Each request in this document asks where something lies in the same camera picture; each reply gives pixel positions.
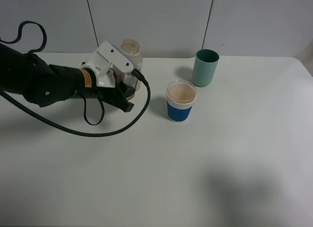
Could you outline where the glass cup blue sleeve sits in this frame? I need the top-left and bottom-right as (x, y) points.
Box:
(166, 80), (197, 122)

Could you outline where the teal green plastic cup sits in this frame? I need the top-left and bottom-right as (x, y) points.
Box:
(192, 49), (220, 87)

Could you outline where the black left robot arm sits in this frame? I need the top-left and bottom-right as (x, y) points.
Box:
(0, 45), (134, 112)

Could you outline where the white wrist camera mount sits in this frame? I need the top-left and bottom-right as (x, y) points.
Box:
(80, 41), (135, 88)

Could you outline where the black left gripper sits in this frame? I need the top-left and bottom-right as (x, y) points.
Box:
(73, 82), (135, 113)

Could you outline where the clear plastic drink bottle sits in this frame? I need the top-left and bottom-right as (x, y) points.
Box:
(113, 39), (143, 91)

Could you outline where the thin black cable loop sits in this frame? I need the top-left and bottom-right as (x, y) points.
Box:
(82, 90), (105, 126)

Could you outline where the thick black braided cable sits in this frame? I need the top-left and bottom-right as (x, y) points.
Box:
(0, 21), (151, 137)

